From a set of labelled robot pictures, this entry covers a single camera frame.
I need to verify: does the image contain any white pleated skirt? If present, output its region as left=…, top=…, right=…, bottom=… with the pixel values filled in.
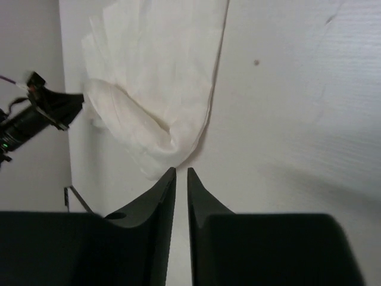
left=82, top=1, right=229, bottom=179

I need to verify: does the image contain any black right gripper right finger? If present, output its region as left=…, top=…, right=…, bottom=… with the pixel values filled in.
left=187, top=169, right=365, bottom=285

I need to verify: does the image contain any aluminium right frame rail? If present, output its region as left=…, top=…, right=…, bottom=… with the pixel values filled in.
left=64, top=185, right=102, bottom=215

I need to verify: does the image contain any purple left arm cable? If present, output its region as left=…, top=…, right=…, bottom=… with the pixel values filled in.
left=0, top=74, right=23, bottom=88

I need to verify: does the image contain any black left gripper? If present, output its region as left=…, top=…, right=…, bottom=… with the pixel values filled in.
left=1, top=72, right=84, bottom=163

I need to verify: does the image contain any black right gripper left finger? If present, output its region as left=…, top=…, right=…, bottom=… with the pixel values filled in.
left=1, top=168, right=176, bottom=285

